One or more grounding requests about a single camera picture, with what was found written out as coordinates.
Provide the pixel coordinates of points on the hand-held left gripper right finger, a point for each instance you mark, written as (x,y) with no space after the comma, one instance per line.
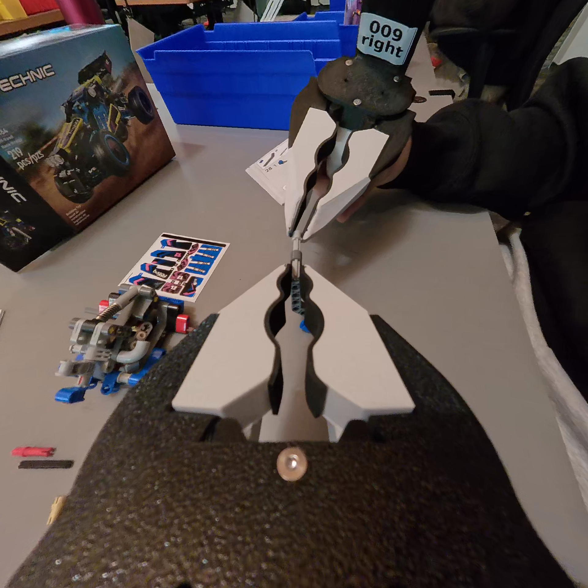
(363,367)

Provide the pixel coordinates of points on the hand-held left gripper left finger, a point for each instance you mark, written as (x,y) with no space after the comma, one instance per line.
(220,367)

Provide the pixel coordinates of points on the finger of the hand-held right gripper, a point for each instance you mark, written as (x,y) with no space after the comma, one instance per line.
(303,151)
(358,160)

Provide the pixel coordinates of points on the light grey plastic bush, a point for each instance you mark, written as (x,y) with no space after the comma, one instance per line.
(295,236)

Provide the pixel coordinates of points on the dark grey angled beam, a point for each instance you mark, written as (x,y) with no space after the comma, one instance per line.
(297,294)

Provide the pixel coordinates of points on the light grey plastic axle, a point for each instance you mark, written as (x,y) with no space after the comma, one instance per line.
(298,268)

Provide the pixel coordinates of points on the person's right forearm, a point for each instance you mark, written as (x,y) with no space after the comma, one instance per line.
(482,147)

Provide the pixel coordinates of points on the black toy set box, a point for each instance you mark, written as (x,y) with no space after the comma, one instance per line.
(69,138)

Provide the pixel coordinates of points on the person's right hand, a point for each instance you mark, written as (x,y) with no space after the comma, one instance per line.
(395,170)

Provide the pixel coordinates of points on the open instruction manual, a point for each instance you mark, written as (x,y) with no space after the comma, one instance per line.
(271,174)

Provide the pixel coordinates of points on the colourful printed box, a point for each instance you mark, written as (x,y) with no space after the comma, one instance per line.
(353,11)

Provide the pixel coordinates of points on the toy buggy chassis assembly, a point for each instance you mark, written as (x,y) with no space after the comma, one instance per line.
(119,344)

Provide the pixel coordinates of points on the blue and pink sticker sheet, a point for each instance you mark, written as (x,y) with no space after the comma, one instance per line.
(174,266)

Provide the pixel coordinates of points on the black plastic axle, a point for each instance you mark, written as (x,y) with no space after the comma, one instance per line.
(46,464)

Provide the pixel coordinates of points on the red plastic axle pin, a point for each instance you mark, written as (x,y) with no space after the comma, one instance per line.
(34,451)

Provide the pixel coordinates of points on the tan plastic pin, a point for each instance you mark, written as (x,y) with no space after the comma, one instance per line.
(56,510)

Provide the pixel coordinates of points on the maroon drink bottle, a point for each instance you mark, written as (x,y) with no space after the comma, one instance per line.
(80,11)

